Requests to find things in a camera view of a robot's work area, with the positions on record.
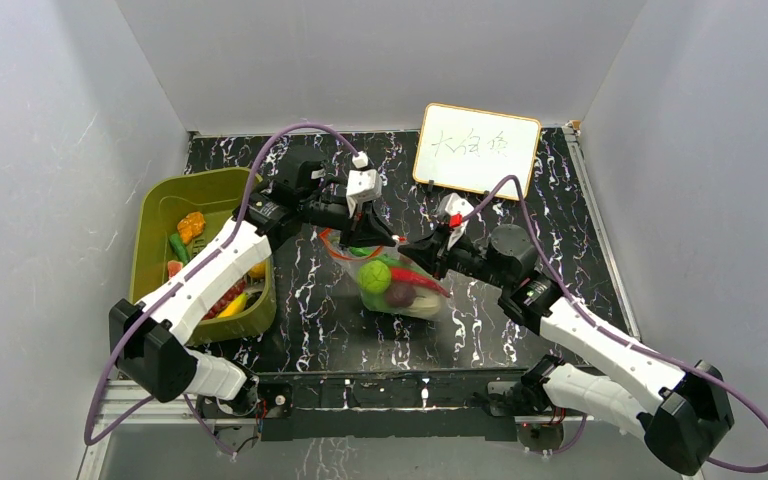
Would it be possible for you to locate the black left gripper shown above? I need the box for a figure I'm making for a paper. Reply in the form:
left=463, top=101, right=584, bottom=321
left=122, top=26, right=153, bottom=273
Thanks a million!
left=299, top=193, right=396, bottom=252

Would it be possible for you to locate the light green round fruit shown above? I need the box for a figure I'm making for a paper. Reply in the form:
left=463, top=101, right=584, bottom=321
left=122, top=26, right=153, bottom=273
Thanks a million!
left=357, top=260, right=391, bottom=294

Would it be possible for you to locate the clear zip top bag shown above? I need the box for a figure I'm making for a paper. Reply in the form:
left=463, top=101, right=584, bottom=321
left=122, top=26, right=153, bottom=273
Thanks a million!
left=318, top=227, right=453, bottom=324

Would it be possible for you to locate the dark red plum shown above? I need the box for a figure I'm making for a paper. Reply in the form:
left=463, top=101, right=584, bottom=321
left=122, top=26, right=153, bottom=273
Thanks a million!
left=384, top=282, right=417, bottom=309

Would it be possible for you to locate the green lettuce head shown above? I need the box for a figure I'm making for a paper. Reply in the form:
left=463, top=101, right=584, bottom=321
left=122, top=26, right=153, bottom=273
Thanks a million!
left=347, top=246, right=448, bottom=321

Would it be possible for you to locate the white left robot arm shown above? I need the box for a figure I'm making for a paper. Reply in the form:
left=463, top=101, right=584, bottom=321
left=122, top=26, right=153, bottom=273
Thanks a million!
left=109, top=146, right=396, bottom=416

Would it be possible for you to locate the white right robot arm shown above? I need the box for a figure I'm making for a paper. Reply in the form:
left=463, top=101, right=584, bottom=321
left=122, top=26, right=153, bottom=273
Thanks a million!
left=398, top=225, right=734, bottom=476

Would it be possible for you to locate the orange tangerine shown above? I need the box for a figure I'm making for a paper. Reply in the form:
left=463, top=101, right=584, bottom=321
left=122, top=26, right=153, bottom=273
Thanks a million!
left=247, top=261, right=267, bottom=281

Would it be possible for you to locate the red grape bunch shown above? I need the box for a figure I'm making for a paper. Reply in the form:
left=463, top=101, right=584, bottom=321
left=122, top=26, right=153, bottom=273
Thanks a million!
left=203, top=279, right=246, bottom=320

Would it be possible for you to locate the yellow banana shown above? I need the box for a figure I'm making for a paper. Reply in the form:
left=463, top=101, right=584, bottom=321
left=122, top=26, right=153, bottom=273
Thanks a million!
left=217, top=293, right=248, bottom=318

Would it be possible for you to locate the orange bumpy fruit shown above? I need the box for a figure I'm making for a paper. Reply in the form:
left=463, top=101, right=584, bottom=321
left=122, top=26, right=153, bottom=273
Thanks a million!
left=176, top=211, right=206, bottom=245

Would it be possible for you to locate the dark green cucumber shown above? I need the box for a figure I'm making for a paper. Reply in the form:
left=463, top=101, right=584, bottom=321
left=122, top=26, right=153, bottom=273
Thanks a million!
left=168, top=233, right=191, bottom=265

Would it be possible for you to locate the olive green plastic basket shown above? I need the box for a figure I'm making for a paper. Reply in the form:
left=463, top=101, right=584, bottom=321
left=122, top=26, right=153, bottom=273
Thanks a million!
left=129, top=167, right=277, bottom=346

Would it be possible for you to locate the watermelon slice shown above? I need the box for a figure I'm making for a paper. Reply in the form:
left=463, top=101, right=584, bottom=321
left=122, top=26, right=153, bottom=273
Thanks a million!
left=166, top=260, right=184, bottom=280

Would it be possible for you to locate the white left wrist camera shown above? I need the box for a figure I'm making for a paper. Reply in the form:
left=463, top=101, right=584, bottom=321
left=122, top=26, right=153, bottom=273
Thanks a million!
left=345, top=151, right=383, bottom=217

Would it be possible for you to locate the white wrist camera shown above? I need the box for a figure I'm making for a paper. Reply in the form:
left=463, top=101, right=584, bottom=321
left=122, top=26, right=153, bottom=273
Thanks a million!
left=345, top=151, right=383, bottom=217
left=437, top=192, right=474, bottom=250

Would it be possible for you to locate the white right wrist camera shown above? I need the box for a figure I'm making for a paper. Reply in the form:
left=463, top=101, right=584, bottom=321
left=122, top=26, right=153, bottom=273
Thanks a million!
left=437, top=192, right=474, bottom=250

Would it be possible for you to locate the white board orange frame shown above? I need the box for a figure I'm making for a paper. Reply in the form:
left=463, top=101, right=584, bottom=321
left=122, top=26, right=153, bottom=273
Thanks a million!
left=412, top=103, right=542, bottom=200

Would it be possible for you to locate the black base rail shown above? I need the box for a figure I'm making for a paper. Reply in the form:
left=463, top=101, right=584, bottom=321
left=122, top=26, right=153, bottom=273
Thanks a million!
left=92, top=367, right=597, bottom=444

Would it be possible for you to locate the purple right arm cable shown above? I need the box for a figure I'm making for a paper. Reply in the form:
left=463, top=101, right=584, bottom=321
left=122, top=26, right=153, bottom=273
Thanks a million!
left=466, top=175, right=768, bottom=475

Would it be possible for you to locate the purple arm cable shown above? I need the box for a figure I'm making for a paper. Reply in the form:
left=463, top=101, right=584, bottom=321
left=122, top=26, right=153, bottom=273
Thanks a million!
left=83, top=122, right=362, bottom=448
left=466, top=175, right=768, bottom=475

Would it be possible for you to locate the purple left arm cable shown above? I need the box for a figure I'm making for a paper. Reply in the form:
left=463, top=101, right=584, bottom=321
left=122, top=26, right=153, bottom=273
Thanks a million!
left=83, top=122, right=362, bottom=448

